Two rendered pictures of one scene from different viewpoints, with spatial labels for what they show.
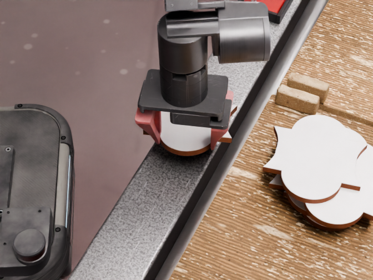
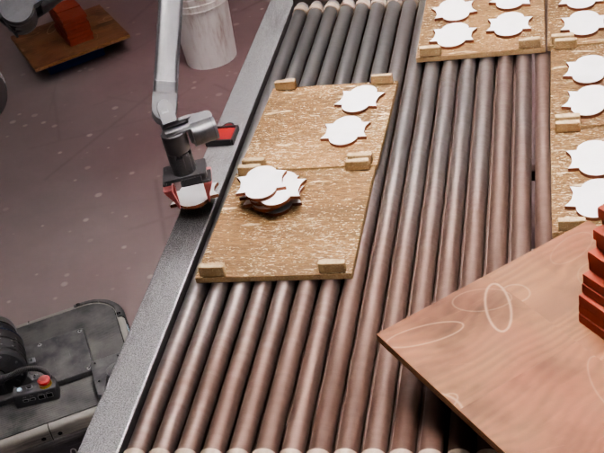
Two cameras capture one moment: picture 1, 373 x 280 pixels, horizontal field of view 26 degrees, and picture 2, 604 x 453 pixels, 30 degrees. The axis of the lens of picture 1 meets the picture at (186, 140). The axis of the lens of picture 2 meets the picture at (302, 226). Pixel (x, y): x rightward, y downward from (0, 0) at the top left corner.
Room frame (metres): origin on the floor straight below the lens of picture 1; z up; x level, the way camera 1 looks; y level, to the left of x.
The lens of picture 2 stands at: (-1.55, 0.07, 2.37)
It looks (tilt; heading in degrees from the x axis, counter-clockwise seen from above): 35 degrees down; 352
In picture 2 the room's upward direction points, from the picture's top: 12 degrees counter-clockwise
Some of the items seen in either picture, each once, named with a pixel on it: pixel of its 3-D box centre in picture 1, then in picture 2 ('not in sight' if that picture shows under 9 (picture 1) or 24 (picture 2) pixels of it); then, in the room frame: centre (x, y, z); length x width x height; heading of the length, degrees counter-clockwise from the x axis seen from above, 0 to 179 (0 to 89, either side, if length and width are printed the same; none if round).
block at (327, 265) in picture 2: not in sight; (332, 265); (0.31, -0.23, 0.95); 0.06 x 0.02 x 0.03; 65
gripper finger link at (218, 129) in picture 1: (202, 121); (199, 186); (0.69, -0.02, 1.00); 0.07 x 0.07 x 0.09; 81
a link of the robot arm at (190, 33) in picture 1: (187, 41); (178, 140); (0.69, 0.00, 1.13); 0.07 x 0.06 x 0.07; 94
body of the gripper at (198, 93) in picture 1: (184, 79); (182, 163); (0.69, 0.00, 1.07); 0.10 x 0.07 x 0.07; 81
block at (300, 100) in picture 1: (297, 99); (250, 169); (0.77, -0.15, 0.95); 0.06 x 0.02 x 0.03; 65
